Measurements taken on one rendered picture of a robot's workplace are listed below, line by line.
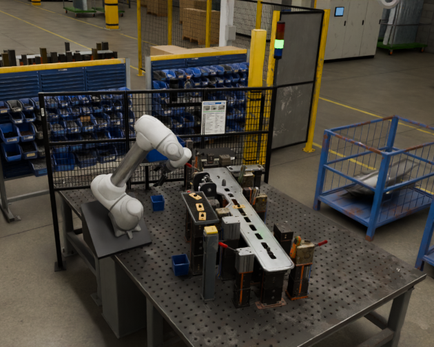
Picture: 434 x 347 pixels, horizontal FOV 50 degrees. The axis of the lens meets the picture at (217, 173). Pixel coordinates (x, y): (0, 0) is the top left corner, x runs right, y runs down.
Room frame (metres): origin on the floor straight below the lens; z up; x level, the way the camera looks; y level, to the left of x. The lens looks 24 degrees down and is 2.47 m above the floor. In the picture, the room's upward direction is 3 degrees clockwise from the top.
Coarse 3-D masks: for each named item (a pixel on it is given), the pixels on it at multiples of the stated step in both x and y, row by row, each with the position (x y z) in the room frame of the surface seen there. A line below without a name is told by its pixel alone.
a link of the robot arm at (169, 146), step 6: (168, 138) 2.48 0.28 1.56; (174, 138) 2.50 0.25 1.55; (162, 144) 2.46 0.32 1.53; (168, 144) 2.43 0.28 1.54; (174, 144) 2.44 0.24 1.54; (162, 150) 2.45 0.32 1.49; (168, 150) 2.41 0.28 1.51; (174, 150) 2.42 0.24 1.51; (180, 150) 2.45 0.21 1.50; (168, 156) 2.43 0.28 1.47; (174, 156) 2.42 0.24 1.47; (180, 156) 2.48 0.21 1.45
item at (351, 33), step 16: (320, 0) 13.88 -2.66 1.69; (336, 0) 13.73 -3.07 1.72; (352, 0) 14.12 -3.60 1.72; (368, 0) 14.55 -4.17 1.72; (384, 0) 15.00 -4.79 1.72; (336, 16) 13.75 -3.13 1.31; (352, 16) 14.19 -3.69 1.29; (368, 16) 14.61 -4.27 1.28; (336, 32) 13.84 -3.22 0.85; (352, 32) 14.25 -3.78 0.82; (368, 32) 14.69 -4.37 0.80; (336, 48) 13.90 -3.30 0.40; (352, 48) 14.32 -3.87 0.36; (368, 48) 14.77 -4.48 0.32
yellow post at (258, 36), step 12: (252, 36) 3.93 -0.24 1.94; (264, 36) 3.89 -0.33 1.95; (252, 48) 3.91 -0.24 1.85; (264, 48) 3.90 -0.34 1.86; (252, 60) 3.89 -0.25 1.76; (252, 72) 3.88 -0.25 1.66; (252, 84) 3.87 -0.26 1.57; (252, 96) 3.87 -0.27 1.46; (252, 120) 3.88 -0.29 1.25; (252, 156) 3.89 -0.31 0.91
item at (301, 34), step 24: (288, 24) 6.06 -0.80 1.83; (312, 24) 6.34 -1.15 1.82; (288, 48) 6.09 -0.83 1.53; (312, 48) 6.38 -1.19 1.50; (288, 72) 6.13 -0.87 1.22; (312, 72) 6.42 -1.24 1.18; (288, 96) 6.18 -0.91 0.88; (312, 96) 6.44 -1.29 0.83; (264, 120) 5.93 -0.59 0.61; (288, 120) 6.22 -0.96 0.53; (312, 120) 6.46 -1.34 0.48; (264, 144) 5.92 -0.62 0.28; (288, 144) 6.25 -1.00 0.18
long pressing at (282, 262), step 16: (224, 176) 3.22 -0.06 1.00; (224, 192) 2.95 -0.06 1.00; (240, 192) 2.97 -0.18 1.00; (240, 208) 2.73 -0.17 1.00; (240, 224) 2.51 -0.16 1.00; (256, 224) 2.52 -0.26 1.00; (256, 240) 2.34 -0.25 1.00; (272, 240) 2.34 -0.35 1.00; (256, 256) 2.17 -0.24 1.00; (288, 256) 2.19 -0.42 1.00
